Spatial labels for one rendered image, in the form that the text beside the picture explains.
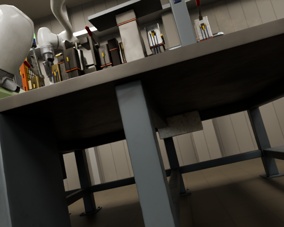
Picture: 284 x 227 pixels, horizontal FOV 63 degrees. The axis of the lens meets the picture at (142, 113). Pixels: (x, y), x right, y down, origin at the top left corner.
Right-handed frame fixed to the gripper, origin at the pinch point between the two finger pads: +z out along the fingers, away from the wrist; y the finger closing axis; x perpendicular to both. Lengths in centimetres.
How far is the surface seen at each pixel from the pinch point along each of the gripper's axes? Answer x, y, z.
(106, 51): -52, -24, 3
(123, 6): -70, -40, -9
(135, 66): -78, -84, 38
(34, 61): 0.1, -16.7, -10.6
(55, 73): -17.6, -23.7, 5.4
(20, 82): 26.7, -0.1, -7.4
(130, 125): -72, -80, 53
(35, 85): -0.7, -20.0, 7.4
